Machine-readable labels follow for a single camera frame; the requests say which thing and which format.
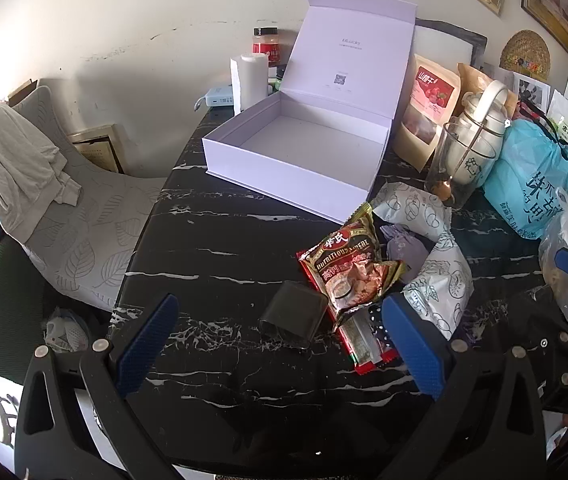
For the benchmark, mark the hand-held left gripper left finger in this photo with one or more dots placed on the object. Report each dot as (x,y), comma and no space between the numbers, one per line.
(146,345)

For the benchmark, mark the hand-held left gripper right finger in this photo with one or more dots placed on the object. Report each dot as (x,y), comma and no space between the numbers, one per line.
(409,350)

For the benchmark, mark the black polka dot cloth band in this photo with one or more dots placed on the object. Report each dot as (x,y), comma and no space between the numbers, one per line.
(380,327)

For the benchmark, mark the red white packet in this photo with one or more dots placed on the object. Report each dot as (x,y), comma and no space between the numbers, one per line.
(361,347)

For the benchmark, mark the white printed snack packet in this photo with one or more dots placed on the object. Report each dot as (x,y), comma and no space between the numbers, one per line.
(409,207)
(444,285)

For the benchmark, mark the purple sachet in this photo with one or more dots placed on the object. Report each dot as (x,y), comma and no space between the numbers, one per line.
(404,255)

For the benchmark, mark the brown cereal packet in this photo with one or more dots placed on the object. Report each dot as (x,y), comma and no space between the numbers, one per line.
(349,270)

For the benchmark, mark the lavender gift box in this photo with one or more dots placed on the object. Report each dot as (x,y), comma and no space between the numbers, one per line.
(294,150)

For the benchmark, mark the white mesh shoe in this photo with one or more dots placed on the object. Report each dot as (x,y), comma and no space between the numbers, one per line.
(66,330)

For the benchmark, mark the blue plastic bag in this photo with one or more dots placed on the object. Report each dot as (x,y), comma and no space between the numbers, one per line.
(524,170)

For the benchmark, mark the grey chair with cloth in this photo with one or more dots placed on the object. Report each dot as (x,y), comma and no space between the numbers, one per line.
(98,225)

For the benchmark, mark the green office chair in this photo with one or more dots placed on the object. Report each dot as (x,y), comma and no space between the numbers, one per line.
(3,325)

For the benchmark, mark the metal spoon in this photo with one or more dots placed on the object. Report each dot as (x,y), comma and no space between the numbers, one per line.
(445,189)

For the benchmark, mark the clear glass cup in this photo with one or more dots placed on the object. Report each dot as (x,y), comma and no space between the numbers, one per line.
(456,180)

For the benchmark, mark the white kettle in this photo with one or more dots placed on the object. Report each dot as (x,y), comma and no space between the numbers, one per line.
(484,130)

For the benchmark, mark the black white photo card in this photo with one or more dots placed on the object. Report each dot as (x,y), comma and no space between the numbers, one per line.
(531,92)

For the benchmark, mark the brown paper pouch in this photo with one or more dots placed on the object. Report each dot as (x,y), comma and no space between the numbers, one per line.
(474,80)

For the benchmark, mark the beige pouch red label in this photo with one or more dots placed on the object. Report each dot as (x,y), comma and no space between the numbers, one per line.
(426,100)

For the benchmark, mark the grey garment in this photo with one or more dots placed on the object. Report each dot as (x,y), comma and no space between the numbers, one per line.
(8,160)

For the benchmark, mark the white power bank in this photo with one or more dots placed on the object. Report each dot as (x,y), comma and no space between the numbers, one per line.
(216,100)

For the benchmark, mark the white paper towel roll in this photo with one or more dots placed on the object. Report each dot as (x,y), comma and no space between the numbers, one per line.
(251,82)

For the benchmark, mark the cardboard box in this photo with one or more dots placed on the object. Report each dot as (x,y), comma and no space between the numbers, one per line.
(23,89)

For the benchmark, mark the green jar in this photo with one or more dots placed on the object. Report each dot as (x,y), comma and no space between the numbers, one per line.
(277,77)

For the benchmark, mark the red lid jar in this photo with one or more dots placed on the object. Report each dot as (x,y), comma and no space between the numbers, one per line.
(266,45)

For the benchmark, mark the wooden picture frame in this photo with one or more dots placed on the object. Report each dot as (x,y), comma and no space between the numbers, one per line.
(96,147)

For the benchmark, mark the white panel dark frame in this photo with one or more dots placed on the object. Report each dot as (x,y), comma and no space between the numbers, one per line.
(444,45)

